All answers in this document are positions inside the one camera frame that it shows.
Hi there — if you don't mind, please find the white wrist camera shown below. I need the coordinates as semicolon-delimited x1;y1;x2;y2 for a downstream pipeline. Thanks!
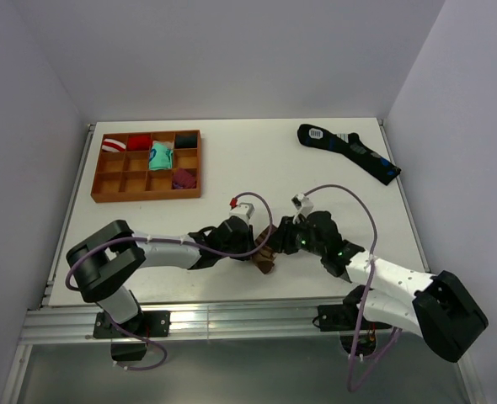
229;198;255;225
291;193;313;221

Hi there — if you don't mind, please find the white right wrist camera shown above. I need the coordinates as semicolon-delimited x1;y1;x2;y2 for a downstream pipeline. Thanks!
291;193;313;221

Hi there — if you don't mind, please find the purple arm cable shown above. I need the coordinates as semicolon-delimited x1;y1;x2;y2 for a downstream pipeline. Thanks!
302;183;403;392
65;191;273;371

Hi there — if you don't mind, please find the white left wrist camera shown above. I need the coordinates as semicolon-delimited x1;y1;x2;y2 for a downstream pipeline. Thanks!
229;198;255;225

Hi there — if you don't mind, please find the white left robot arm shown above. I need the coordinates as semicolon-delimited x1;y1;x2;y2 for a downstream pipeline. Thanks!
66;217;255;336

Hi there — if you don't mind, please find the aluminium mounting rail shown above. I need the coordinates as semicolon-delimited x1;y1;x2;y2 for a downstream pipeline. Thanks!
18;299;339;345

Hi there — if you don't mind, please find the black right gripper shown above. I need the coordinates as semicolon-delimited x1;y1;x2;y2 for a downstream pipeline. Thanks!
263;215;325;257

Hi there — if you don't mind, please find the brown striped sock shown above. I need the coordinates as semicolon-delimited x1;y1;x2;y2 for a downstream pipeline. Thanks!
251;225;276;274

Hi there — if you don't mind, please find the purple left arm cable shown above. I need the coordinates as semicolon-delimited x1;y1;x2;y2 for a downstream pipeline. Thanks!
65;191;273;371

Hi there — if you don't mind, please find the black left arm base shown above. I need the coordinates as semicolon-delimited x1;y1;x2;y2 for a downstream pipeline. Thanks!
92;309;173;363

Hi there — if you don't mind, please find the purple sock roll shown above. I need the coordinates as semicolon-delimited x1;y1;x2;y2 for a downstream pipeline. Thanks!
172;168;197;189

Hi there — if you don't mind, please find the black blue sock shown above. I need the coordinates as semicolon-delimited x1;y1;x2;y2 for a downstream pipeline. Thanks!
297;124;401;185

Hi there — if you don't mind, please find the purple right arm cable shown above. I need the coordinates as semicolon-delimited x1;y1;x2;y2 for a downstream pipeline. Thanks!
302;183;403;392

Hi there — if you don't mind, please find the teal sock roll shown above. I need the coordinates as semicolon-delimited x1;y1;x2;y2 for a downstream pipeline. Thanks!
148;141;174;171

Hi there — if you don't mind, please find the red white striped sock roll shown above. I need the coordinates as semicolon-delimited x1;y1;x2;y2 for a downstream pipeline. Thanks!
101;138;126;152

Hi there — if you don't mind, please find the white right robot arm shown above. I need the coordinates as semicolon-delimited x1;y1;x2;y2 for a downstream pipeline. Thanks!
268;211;489;363

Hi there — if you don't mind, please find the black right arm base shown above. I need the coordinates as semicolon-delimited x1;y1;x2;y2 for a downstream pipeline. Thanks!
312;304;392;358

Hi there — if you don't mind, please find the dark green sock roll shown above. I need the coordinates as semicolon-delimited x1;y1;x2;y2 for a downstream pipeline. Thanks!
174;133;198;149

